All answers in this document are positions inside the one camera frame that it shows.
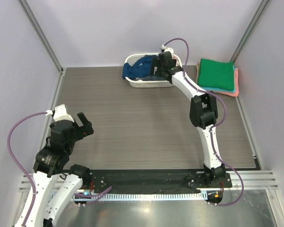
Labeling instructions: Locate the dark blue t shirt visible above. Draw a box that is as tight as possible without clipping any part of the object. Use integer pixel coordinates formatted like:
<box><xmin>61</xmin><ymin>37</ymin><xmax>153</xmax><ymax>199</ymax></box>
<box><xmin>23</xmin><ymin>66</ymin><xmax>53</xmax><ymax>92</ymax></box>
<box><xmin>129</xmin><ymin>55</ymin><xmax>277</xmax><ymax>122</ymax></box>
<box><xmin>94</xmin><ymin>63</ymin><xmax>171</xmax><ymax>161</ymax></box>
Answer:
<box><xmin>122</xmin><ymin>55</ymin><xmax>163</xmax><ymax>81</ymax></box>

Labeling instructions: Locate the white plastic laundry basket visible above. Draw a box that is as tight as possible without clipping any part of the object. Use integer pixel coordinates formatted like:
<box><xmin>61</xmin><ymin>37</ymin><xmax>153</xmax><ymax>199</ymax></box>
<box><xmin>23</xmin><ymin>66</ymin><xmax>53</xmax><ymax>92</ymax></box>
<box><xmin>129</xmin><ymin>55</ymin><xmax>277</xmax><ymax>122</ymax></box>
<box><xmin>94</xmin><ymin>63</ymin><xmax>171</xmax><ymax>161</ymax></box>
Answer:
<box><xmin>124</xmin><ymin>53</ymin><xmax>173</xmax><ymax>88</ymax></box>

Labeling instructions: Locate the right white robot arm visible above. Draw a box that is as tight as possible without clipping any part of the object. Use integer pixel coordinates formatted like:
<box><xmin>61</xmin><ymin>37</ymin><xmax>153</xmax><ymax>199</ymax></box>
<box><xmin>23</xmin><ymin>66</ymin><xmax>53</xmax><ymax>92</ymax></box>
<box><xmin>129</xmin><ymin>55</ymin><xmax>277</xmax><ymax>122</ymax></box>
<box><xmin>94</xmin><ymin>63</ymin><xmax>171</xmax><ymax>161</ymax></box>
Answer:
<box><xmin>150</xmin><ymin>51</ymin><xmax>226</xmax><ymax>187</ymax></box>

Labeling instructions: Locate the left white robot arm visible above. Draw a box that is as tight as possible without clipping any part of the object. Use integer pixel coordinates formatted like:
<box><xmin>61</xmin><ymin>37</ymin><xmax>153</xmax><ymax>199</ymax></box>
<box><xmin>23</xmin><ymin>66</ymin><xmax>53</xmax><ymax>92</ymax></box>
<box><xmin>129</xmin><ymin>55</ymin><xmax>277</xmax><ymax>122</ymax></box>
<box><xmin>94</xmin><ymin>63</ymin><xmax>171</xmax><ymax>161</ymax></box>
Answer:
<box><xmin>15</xmin><ymin>111</ymin><xmax>94</xmax><ymax>227</ymax></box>

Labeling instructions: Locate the folded tan t shirt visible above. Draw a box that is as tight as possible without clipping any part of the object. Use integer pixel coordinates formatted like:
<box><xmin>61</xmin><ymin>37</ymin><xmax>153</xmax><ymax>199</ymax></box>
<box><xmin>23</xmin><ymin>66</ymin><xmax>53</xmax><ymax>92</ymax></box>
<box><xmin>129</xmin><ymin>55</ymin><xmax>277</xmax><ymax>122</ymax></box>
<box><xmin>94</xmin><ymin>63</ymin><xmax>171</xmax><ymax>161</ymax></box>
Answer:
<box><xmin>196</xmin><ymin>62</ymin><xmax>200</xmax><ymax>84</ymax></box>

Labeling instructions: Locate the folded green t shirt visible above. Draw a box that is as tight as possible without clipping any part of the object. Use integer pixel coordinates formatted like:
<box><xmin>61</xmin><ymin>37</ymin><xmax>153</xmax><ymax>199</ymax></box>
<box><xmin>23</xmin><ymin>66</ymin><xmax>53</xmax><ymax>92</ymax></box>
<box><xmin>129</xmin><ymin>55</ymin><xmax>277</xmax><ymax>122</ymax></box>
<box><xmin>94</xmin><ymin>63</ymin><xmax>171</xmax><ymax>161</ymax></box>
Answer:
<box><xmin>197</xmin><ymin>58</ymin><xmax>235</xmax><ymax>92</ymax></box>

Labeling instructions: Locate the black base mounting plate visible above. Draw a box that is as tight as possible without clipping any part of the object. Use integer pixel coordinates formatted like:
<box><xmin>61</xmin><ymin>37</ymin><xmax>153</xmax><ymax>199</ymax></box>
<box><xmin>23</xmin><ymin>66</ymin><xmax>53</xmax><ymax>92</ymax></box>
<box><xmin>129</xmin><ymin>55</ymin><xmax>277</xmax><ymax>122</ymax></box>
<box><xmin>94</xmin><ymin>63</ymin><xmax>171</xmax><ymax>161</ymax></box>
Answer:
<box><xmin>89</xmin><ymin>169</ymin><xmax>232</xmax><ymax>190</ymax></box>

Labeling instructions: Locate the folded pink t shirt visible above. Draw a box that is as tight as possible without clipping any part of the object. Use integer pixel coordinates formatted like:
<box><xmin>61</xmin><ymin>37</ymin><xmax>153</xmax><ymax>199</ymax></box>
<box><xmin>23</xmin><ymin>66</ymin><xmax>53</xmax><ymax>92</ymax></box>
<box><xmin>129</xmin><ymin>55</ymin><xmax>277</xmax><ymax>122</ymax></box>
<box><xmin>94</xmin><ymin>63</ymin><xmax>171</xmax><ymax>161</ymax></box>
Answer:
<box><xmin>202</xmin><ymin>68</ymin><xmax>239</xmax><ymax>97</ymax></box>

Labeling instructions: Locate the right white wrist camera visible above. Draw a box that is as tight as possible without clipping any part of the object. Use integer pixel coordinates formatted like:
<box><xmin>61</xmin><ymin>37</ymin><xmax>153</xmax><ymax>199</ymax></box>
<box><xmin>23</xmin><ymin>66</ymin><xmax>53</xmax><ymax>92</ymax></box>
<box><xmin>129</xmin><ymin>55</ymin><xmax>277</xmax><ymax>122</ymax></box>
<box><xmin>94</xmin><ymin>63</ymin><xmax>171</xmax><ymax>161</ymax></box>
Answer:
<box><xmin>160</xmin><ymin>45</ymin><xmax>174</xmax><ymax>55</ymax></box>

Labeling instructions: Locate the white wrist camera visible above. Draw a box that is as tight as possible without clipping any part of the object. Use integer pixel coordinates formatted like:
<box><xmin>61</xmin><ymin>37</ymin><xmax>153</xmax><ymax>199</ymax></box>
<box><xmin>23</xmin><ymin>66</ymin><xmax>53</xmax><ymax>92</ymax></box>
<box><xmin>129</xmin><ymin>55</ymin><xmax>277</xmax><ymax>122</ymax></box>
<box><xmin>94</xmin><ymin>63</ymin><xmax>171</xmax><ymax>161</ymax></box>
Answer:
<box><xmin>45</xmin><ymin>104</ymin><xmax>74</xmax><ymax>122</ymax></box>
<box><xmin>160</xmin><ymin>45</ymin><xmax>174</xmax><ymax>55</ymax></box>

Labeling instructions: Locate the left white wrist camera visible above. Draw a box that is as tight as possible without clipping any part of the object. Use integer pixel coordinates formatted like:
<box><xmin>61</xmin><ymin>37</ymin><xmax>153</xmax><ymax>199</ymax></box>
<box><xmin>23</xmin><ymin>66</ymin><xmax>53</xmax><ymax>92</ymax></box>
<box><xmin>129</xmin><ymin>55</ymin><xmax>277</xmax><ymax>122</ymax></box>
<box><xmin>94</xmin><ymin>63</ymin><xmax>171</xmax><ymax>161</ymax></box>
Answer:
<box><xmin>45</xmin><ymin>104</ymin><xmax>74</xmax><ymax>122</ymax></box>

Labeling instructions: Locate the white slotted cable duct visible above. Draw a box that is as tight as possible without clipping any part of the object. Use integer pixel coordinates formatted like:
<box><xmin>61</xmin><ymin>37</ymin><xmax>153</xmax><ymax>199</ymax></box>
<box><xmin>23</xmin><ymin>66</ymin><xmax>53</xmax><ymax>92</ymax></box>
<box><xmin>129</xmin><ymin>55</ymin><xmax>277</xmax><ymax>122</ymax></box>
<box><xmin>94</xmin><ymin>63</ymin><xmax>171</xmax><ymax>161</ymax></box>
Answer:
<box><xmin>49</xmin><ymin>192</ymin><xmax>208</xmax><ymax>201</ymax></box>

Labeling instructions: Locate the aluminium frame rail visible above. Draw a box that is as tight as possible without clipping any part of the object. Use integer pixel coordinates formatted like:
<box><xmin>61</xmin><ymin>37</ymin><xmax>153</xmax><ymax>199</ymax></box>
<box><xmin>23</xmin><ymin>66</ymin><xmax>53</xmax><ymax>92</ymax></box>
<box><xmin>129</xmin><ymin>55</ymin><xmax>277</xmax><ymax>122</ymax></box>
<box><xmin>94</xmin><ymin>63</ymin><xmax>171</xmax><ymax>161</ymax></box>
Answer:
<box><xmin>18</xmin><ymin>170</ymin><xmax>278</xmax><ymax>192</ymax></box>

